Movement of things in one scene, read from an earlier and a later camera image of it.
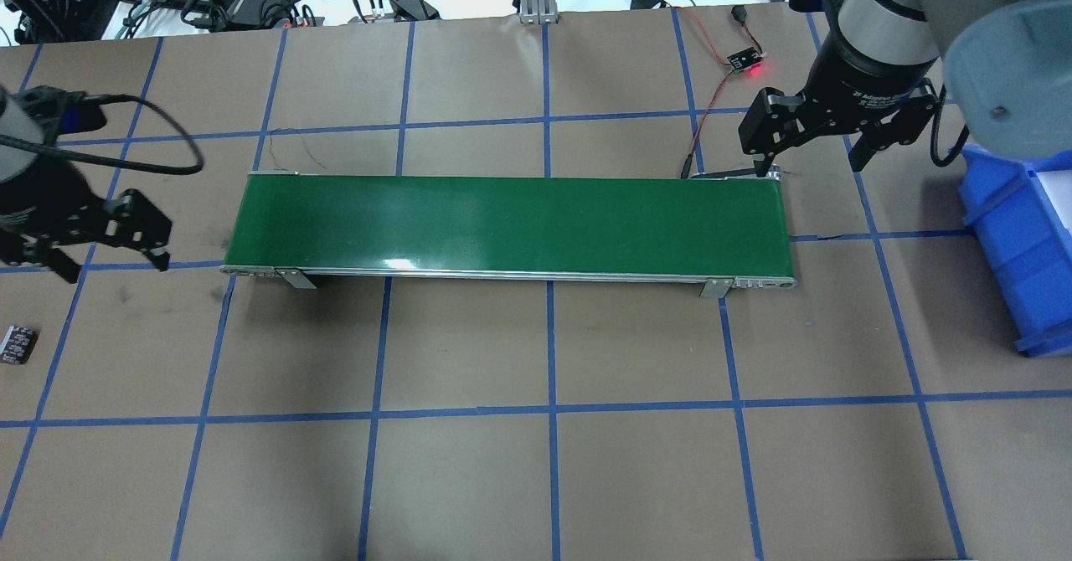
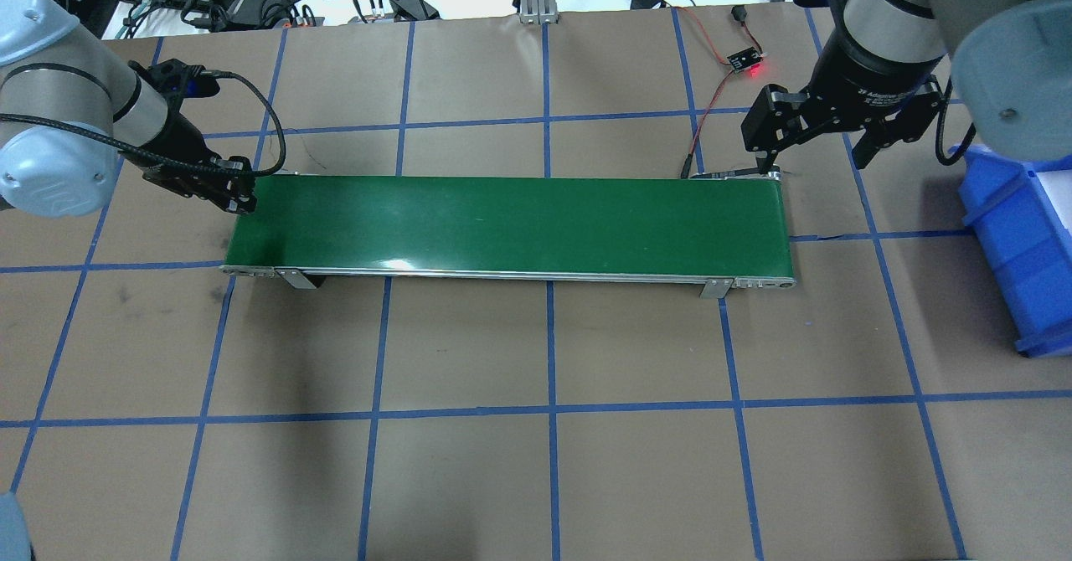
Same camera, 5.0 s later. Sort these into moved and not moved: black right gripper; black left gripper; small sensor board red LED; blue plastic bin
Moved: black left gripper
Not moved: black right gripper; small sensor board red LED; blue plastic bin
